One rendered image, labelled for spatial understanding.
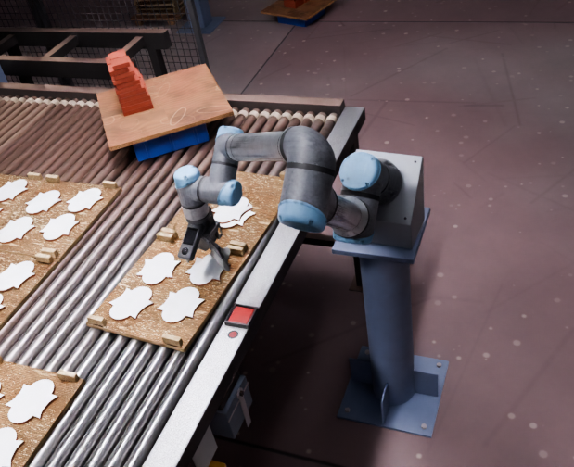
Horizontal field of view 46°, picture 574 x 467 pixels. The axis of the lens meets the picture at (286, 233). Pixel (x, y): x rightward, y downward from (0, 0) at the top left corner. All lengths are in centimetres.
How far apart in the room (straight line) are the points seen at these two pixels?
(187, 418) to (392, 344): 101
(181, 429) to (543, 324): 187
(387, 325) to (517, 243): 125
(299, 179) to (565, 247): 220
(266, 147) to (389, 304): 91
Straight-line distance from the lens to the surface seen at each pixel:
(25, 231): 260
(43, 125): 336
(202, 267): 216
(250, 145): 179
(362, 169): 196
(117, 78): 284
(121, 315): 210
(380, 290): 238
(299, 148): 159
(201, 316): 202
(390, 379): 274
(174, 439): 179
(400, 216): 215
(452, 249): 352
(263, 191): 243
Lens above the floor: 233
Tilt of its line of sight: 39 degrees down
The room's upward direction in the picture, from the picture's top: 11 degrees counter-clockwise
